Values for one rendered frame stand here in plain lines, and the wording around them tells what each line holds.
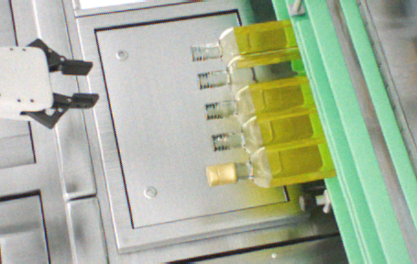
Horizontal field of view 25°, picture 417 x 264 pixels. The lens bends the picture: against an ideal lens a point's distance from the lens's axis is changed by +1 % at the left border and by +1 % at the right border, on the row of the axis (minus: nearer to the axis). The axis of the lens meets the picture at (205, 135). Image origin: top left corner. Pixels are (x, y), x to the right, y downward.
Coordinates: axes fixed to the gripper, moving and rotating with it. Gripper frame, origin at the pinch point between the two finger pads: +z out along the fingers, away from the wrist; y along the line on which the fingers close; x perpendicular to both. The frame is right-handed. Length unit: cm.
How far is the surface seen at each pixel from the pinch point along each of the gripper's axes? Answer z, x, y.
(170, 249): 21.1, -25.2, 17.7
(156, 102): 23.0, -22.4, -9.9
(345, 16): 41.6, 12.4, -6.6
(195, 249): 25.1, -23.7, 18.5
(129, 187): 15.6, -24.8, 6.0
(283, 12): 43.3, -5.1, -19.2
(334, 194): 42.6, -4.8, 17.0
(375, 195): 37.3, 11.4, 24.1
